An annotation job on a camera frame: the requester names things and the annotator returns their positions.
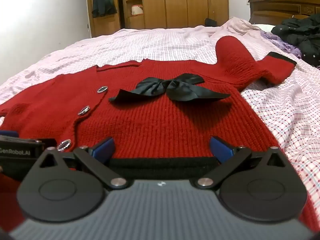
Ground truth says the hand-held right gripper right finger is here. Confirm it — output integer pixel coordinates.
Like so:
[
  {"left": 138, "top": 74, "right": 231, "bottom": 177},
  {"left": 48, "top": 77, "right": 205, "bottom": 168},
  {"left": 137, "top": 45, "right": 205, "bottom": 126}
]
[{"left": 197, "top": 136, "right": 285, "bottom": 188}]

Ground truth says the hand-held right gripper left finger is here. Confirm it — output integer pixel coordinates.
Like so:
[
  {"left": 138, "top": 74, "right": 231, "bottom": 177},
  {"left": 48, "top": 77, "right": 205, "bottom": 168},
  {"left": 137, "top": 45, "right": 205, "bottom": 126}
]
[{"left": 37, "top": 137, "right": 128, "bottom": 188}]

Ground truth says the red knitted sweater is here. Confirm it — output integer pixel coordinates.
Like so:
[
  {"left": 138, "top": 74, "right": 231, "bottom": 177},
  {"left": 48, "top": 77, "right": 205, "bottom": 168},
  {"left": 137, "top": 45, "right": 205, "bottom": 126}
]
[{"left": 0, "top": 36, "right": 320, "bottom": 233}]

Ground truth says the black sequined clothes pile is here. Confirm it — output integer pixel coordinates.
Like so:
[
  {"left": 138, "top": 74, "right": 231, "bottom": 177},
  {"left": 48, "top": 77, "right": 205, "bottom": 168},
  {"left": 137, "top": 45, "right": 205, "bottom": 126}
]
[{"left": 271, "top": 14, "right": 320, "bottom": 67}]

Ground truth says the pink checked bed sheet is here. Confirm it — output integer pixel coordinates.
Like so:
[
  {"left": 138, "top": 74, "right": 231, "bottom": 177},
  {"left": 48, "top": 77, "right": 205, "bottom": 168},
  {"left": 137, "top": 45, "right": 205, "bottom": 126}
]
[{"left": 0, "top": 17, "right": 320, "bottom": 205}]

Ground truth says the purple cloth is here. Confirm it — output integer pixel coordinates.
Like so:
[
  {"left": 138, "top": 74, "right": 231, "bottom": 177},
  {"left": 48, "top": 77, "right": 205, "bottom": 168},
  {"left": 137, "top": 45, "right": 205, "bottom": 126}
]
[{"left": 260, "top": 29, "right": 303, "bottom": 58}]

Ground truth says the black bag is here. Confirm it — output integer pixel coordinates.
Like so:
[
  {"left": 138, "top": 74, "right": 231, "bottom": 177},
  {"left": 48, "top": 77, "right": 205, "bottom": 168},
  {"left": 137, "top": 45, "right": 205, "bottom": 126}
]
[{"left": 204, "top": 17, "right": 220, "bottom": 27}]

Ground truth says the white pillow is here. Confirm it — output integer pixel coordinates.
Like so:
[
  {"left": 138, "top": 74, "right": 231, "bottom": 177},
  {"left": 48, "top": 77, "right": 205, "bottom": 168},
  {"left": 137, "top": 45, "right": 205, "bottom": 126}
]
[{"left": 255, "top": 24, "right": 276, "bottom": 32}]

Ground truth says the wooden headboard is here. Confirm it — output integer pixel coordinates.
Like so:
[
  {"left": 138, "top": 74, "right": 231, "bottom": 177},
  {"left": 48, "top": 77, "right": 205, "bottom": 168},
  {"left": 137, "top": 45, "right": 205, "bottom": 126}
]
[{"left": 248, "top": 0, "right": 320, "bottom": 25}]

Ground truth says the wooden wardrobe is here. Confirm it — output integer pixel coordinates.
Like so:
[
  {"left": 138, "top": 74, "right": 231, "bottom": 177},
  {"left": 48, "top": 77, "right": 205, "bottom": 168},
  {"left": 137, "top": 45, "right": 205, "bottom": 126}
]
[{"left": 85, "top": 0, "right": 229, "bottom": 38}]

